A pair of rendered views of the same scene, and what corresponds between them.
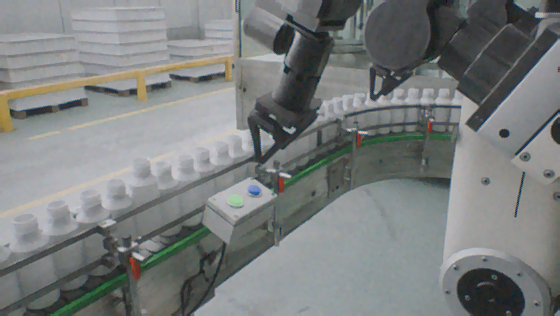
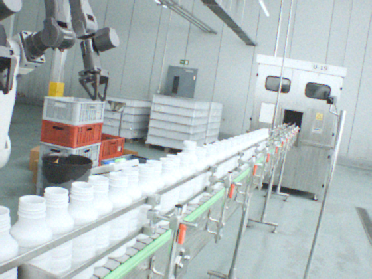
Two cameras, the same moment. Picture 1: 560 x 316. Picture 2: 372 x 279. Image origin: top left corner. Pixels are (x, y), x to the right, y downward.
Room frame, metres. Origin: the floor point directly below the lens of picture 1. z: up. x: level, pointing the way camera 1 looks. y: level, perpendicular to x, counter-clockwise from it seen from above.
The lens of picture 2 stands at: (1.85, -0.03, 1.33)
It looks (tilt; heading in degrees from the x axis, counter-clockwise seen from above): 8 degrees down; 164
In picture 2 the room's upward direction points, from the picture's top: 9 degrees clockwise
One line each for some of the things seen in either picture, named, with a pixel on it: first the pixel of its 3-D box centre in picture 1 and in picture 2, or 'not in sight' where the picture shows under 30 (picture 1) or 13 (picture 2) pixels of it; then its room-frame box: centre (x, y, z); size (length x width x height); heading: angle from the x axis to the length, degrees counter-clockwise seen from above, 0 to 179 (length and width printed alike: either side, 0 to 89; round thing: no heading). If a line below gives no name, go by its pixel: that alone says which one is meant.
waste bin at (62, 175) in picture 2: not in sight; (64, 194); (-1.30, -0.12, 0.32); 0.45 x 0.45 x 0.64
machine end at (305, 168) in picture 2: not in sight; (293, 126); (-3.72, 3.50, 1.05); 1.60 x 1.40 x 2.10; 145
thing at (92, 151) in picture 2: not in sight; (70, 153); (-1.98, -0.11, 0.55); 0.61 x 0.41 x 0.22; 152
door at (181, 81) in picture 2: not in sight; (178, 99); (-9.87, 2.95, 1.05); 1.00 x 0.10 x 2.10; 55
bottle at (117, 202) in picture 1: (120, 219); (192, 176); (0.78, 0.32, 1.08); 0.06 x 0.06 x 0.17
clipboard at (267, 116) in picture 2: not in sight; (266, 112); (-3.33, 2.72, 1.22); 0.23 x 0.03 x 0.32; 55
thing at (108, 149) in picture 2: not in sight; (98, 145); (-2.62, 0.21, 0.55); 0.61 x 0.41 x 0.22; 148
